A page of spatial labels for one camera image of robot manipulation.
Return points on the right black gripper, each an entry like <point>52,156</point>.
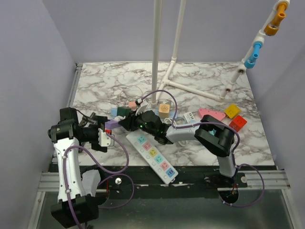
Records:
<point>129,123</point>

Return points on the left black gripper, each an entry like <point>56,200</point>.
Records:
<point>94,143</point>

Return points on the dark green cube socket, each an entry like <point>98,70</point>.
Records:
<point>123,111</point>

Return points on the purple USB power strip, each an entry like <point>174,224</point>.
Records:
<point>112,124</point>

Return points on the pink charger plug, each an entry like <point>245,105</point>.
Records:
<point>132,105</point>

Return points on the light blue charger plug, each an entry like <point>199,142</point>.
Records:
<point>114,112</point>

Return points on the white multicolour power strip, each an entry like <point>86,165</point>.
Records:
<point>153,157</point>

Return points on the pink triangular power strip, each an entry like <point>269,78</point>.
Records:
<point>215,114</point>

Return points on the yellow cube socket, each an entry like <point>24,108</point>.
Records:
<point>232,111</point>

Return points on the red cube socket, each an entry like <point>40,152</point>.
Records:
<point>238,123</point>

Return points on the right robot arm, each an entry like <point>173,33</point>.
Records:
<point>218,138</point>

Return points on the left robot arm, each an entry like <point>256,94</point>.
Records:
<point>77,203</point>

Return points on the wooden cube socket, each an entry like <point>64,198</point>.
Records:
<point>164,110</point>

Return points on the white USB charger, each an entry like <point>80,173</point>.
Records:
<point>189,117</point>

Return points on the blue pipe fitting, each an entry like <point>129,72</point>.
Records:
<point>251,61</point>

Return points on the orange pipe fitting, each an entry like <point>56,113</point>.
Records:
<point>273,26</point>

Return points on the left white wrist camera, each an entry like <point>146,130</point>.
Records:
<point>105,139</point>

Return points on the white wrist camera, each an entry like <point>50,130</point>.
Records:
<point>105,139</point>
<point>141,106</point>

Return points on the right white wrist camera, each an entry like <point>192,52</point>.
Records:
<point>141,106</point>

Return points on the black metal base rail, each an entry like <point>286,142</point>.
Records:
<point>141,182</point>

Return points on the white PVC pipe frame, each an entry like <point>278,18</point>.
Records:
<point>240,70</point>

